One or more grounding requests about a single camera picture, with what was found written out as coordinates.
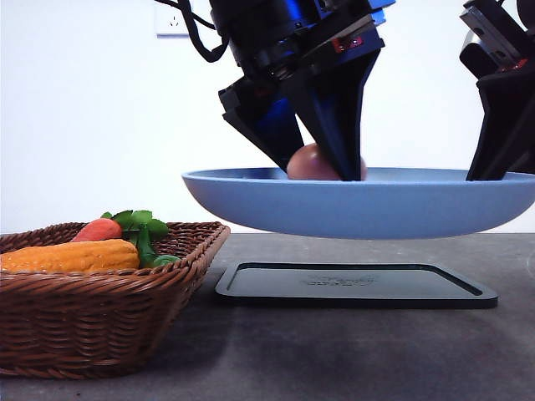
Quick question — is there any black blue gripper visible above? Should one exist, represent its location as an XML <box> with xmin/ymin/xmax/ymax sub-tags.
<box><xmin>212</xmin><ymin>0</ymin><xmax>397</xmax><ymax>181</ymax></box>

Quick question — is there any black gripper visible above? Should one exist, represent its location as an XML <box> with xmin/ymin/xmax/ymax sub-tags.
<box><xmin>459</xmin><ymin>0</ymin><xmax>535</xmax><ymax>181</ymax></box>

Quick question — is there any brown egg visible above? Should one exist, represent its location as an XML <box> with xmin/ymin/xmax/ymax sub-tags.
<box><xmin>287</xmin><ymin>143</ymin><xmax>368</xmax><ymax>181</ymax></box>

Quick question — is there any blue round plate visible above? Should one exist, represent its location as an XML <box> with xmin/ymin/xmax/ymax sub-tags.
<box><xmin>181</xmin><ymin>168</ymin><xmax>535</xmax><ymax>240</ymax></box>

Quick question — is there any brown wicker basket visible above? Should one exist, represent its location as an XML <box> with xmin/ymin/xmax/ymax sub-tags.
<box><xmin>0</xmin><ymin>222</ymin><xmax>230</xmax><ymax>379</ymax></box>

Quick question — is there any black rectangular tray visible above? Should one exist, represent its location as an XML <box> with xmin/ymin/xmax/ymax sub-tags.
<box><xmin>215</xmin><ymin>262</ymin><xmax>498</xmax><ymax>309</ymax></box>

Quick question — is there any green toy leafy vegetable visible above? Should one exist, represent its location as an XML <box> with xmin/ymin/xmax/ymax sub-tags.
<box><xmin>101</xmin><ymin>210</ymin><xmax>169</xmax><ymax>267</ymax></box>

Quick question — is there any orange toy carrot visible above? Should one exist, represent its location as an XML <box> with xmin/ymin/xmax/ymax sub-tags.
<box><xmin>71</xmin><ymin>218</ymin><xmax>122</xmax><ymax>242</ymax></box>

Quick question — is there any yellow toy corn cob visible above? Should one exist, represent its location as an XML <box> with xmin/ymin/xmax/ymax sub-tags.
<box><xmin>0</xmin><ymin>239</ymin><xmax>140</xmax><ymax>273</ymax></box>

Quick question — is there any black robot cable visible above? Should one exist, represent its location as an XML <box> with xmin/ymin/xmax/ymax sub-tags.
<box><xmin>154</xmin><ymin>0</ymin><xmax>229</xmax><ymax>63</ymax></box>

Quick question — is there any white wall power socket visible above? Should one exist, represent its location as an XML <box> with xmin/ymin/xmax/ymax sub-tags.
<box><xmin>154</xmin><ymin>5</ymin><xmax>190</xmax><ymax>39</ymax></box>

